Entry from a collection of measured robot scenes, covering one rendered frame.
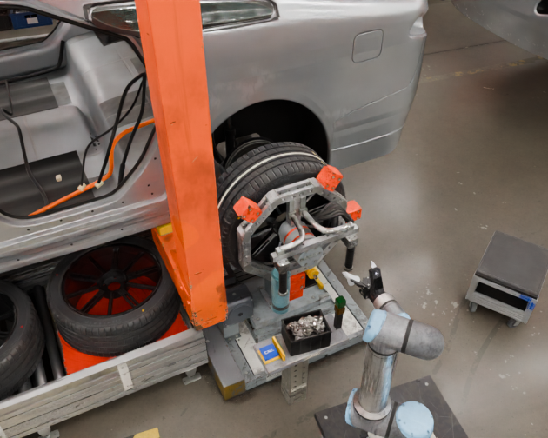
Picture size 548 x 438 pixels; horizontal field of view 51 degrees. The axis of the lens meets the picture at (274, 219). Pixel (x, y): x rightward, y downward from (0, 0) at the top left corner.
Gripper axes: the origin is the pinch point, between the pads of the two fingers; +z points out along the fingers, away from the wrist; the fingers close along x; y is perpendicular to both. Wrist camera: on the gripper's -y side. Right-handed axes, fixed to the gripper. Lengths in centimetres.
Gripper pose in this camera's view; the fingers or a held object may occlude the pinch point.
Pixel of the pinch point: (357, 265)
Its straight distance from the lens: 263.4
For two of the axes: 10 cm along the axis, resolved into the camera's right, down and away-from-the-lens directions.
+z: -4.4, -6.1, 6.6
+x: 9.0, -3.1, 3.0
